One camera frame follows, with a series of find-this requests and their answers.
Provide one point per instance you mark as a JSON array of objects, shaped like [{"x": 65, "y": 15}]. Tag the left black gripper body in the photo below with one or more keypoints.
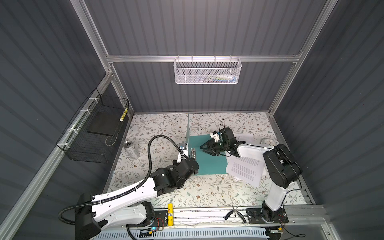
[{"x": 174, "y": 163}]

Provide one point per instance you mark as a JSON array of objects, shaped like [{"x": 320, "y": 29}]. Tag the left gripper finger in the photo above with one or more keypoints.
[
  {"x": 193, "y": 153},
  {"x": 185, "y": 153}
]

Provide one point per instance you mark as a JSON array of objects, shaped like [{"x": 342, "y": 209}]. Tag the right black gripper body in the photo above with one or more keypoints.
[{"x": 221, "y": 146}]

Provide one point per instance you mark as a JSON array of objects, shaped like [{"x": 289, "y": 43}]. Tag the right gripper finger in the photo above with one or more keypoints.
[
  {"x": 207, "y": 146},
  {"x": 211, "y": 152}
]

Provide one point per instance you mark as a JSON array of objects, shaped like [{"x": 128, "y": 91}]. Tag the teal paper folder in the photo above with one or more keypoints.
[{"x": 209, "y": 165}]

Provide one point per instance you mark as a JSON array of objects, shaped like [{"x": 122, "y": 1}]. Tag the printed English text sheet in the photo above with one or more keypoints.
[{"x": 246, "y": 169}]

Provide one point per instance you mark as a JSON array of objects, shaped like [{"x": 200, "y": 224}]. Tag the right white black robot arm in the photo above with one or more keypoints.
[{"x": 283, "y": 171}]

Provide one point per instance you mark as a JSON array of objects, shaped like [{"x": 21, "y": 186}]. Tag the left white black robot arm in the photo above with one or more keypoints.
[{"x": 118, "y": 207}]

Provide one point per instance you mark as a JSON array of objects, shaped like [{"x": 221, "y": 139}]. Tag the printed sheet with Chinese heading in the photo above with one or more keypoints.
[{"x": 253, "y": 152}]

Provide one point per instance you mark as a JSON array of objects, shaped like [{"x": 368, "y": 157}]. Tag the yellow glue stick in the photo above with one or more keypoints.
[{"x": 170, "y": 215}]

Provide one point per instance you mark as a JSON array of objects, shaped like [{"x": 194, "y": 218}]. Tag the silver metal can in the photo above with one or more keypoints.
[{"x": 130, "y": 149}]

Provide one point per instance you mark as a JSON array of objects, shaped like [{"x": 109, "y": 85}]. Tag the pens in white basket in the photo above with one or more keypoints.
[{"x": 220, "y": 79}]

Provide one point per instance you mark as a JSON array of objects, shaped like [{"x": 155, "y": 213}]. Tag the yellow marker in black basket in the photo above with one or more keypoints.
[{"x": 123, "y": 115}]

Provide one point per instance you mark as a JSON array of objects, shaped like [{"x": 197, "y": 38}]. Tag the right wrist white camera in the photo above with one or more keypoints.
[{"x": 215, "y": 136}]

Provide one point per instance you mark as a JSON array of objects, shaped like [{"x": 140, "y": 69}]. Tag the wrist white camera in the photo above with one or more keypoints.
[
  {"x": 215, "y": 136},
  {"x": 182, "y": 146}
]

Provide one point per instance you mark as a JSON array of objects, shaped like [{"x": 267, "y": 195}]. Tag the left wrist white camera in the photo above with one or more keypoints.
[{"x": 182, "y": 146}]

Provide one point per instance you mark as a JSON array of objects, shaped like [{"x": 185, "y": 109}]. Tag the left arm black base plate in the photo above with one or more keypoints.
[{"x": 158, "y": 219}]

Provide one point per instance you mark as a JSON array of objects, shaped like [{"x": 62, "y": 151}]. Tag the black handled pliers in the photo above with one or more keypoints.
[{"x": 235, "y": 212}]

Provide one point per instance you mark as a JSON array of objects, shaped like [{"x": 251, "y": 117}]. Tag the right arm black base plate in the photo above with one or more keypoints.
[{"x": 265, "y": 216}]

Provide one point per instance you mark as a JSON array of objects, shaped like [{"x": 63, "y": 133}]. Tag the white wire mesh basket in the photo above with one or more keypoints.
[{"x": 188, "y": 71}]

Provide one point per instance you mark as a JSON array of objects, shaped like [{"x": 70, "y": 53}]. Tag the black wire mesh basket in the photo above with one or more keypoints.
[{"x": 97, "y": 132}]

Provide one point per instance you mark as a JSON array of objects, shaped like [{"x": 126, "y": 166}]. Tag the white slotted cable duct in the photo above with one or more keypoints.
[{"x": 226, "y": 233}]

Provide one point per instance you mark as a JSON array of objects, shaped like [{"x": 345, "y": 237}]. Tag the aluminium frame rails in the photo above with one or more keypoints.
[{"x": 57, "y": 56}]

